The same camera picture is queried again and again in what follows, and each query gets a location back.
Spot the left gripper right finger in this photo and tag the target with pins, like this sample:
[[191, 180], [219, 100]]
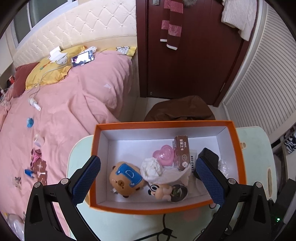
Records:
[[243, 213]]

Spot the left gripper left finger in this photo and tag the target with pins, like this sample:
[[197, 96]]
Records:
[[41, 221]]

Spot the clear bubble wrap ball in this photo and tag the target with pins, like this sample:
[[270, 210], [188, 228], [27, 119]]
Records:
[[222, 166]]

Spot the cartoon figure keychain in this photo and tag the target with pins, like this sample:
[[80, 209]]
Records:
[[175, 193]]

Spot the brown snack box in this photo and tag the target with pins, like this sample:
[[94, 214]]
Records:
[[181, 152]]

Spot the brown capybara plush toy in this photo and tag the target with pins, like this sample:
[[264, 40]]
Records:
[[126, 179]]

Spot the pink heart-shaped case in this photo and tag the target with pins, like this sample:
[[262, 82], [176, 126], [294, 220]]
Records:
[[165, 156]]

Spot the white tissue ball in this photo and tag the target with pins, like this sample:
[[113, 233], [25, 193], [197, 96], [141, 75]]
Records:
[[151, 169]]

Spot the orange cardboard box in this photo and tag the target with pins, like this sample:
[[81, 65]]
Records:
[[134, 142]]

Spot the brown patterned card pack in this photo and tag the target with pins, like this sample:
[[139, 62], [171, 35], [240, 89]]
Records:
[[40, 172]]

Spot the pink bed duvet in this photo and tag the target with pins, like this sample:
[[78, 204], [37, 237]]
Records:
[[70, 110]]

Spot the blue hair clip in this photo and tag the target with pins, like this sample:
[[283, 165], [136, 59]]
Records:
[[30, 122]]

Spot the brown bag on floor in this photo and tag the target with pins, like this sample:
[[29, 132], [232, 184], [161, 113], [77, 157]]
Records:
[[189, 108]]

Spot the white slatted closet door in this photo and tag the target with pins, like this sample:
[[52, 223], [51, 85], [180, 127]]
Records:
[[265, 96]]

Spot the yellow pillow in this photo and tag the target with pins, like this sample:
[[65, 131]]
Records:
[[47, 72]]

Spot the dark red pillow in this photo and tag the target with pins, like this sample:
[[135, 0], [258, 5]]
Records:
[[21, 74]]

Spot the dark red wooden door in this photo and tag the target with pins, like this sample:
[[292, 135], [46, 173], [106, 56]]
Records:
[[206, 61]]

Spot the white tissue pack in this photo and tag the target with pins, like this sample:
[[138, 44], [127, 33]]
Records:
[[56, 56]]

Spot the blue white snack packet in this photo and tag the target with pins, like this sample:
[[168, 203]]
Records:
[[82, 58]]

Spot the red pink striped scarf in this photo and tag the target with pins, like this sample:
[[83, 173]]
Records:
[[171, 27]]

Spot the white knitted sweater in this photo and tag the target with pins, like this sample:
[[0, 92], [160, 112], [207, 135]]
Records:
[[240, 14]]

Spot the cream tufted headboard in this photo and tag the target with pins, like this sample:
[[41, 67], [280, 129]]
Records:
[[103, 24]]

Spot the window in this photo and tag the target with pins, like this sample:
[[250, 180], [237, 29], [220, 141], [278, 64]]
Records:
[[34, 15]]

